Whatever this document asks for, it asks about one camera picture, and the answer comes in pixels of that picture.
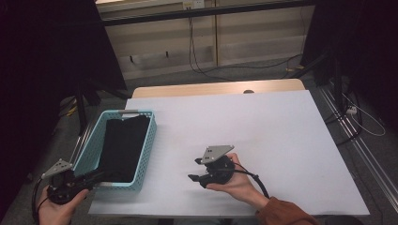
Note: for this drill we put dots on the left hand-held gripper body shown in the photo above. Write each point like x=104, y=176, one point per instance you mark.
x=64, y=187

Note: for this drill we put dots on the black horizontal bar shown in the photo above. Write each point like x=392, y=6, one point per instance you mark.
x=203, y=12

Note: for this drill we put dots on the black tank top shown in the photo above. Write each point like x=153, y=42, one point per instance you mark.
x=125, y=146

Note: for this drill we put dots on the metal floor rail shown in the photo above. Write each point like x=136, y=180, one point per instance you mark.
x=372, y=165
x=78, y=146

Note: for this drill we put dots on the black stand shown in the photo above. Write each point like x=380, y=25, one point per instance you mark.
x=338, y=87
x=81, y=109

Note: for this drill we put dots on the white power strip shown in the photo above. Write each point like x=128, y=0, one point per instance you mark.
x=351, y=110

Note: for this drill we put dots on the person's right hand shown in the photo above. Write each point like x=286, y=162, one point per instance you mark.
x=241, y=187

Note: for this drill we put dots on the person's left hand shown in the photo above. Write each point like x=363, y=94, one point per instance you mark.
x=58, y=214

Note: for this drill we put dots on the white wall outlet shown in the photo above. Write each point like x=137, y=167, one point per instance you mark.
x=193, y=4

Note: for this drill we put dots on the light blue plastic basket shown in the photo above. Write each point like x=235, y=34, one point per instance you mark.
x=90, y=150

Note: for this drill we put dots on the beige panelled cabinet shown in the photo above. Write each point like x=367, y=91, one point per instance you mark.
x=259, y=40

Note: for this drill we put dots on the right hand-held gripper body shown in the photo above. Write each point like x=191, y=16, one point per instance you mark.
x=219, y=170

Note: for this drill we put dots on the black curtain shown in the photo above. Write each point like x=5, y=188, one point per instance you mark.
x=369, y=47
x=37, y=62

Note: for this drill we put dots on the wooden table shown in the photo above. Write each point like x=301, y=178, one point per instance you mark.
x=203, y=89

